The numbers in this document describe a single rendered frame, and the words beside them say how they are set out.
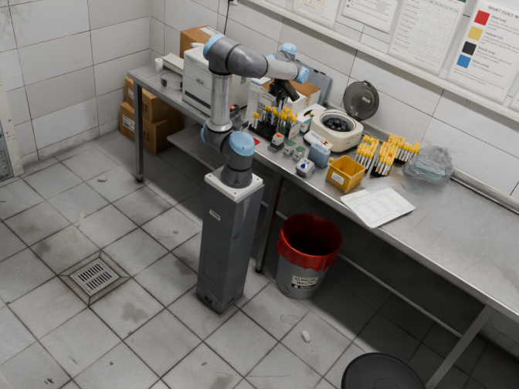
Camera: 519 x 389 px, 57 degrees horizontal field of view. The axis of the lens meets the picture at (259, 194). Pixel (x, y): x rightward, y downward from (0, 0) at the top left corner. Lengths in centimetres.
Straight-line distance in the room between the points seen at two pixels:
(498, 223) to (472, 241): 24
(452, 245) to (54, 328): 205
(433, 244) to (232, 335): 120
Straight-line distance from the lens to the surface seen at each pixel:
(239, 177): 218
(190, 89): 277
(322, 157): 244
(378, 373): 206
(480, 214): 261
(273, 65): 203
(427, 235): 233
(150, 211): 337
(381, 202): 238
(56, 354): 276
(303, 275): 277
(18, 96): 356
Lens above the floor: 233
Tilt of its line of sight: 40 degrees down
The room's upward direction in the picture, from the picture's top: 11 degrees clockwise
